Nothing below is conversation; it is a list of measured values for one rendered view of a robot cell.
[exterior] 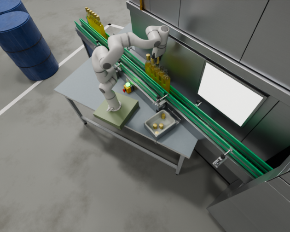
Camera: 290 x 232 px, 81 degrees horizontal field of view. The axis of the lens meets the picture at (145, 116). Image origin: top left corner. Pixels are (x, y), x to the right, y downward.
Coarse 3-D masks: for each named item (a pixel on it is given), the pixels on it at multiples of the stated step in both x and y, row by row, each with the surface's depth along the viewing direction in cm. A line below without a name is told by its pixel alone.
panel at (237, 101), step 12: (204, 72) 119; (216, 72) 110; (204, 84) 125; (216, 84) 115; (228, 84) 107; (240, 84) 100; (204, 96) 133; (216, 96) 122; (228, 96) 113; (240, 96) 105; (252, 96) 98; (228, 108) 118; (240, 108) 110; (252, 108) 102; (240, 120) 115
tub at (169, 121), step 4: (160, 112) 149; (164, 112) 150; (152, 116) 146; (156, 116) 149; (160, 116) 153; (168, 116) 147; (148, 120) 145; (152, 120) 149; (156, 120) 152; (160, 120) 152; (164, 120) 152; (168, 120) 150; (172, 120) 145; (148, 124) 149; (152, 124) 150; (164, 124) 149; (168, 124) 149; (172, 124) 141; (152, 128) 148; (164, 128) 147; (152, 132) 138; (160, 132) 137
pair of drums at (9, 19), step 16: (0, 0) 293; (16, 0) 288; (0, 16) 258; (16, 16) 255; (0, 32) 233; (16, 32) 239; (32, 32) 257; (16, 48) 253; (32, 48) 265; (48, 48) 297; (16, 64) 286; (32, 64) 280; (48, 64) 298; (32, 80) 308
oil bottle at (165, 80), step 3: (162, 75) 139; (168, 75) 138; (162, 78) 139; (165, 78) 137; (168, 78) 138; (162, 81) 142; (165, 81) 139; (168, 81) 141; (162, 84) 145; (165, 84) 141; (168, 84) 144; (162, 87) 148; (165, 87) 145; (168, 87) 147; (168, 90) 151
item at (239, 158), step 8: (88, 24) 218; (96, 32) 208; (144, 72) 160; (152, 80) 154; (160, 88) 150; (168, 96) 145; (176, 104) 143; (184, 112) 138; (192, 120) 134; (200, 120) 127; (200, 128) 131; (208, 128) 123; (216, 136) 120; (224, 144) 117; (232, 152) 115; (240, 160) 113; (248, 168) 110; (256, 168) 105; (256, 176) 108
